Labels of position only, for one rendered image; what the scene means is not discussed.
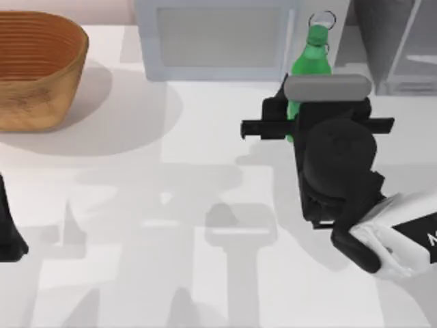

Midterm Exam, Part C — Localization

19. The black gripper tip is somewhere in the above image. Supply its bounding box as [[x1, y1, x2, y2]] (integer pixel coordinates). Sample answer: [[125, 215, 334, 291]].
[[0, 174, 30, 264]]

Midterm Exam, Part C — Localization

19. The round microwave knob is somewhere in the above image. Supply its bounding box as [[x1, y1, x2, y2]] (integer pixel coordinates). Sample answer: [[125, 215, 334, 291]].
[[308, 10, 337, 31]]

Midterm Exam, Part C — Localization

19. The green bottle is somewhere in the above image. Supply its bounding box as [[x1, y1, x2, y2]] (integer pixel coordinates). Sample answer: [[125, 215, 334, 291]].
[[285, 23, 334, 143]]

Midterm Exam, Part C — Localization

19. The brown woven basket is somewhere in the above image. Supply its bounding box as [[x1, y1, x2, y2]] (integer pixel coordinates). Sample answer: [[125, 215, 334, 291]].
[[0, 10, 90, 133]]

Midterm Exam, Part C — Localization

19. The pale grey rounded box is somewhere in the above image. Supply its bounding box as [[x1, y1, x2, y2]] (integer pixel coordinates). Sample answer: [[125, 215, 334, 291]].
[[284, 74, 372, 103]]

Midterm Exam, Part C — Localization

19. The pale microwave oven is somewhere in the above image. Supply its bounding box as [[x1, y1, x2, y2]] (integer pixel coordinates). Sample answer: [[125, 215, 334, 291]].
[[133, 0, 346, 83]]

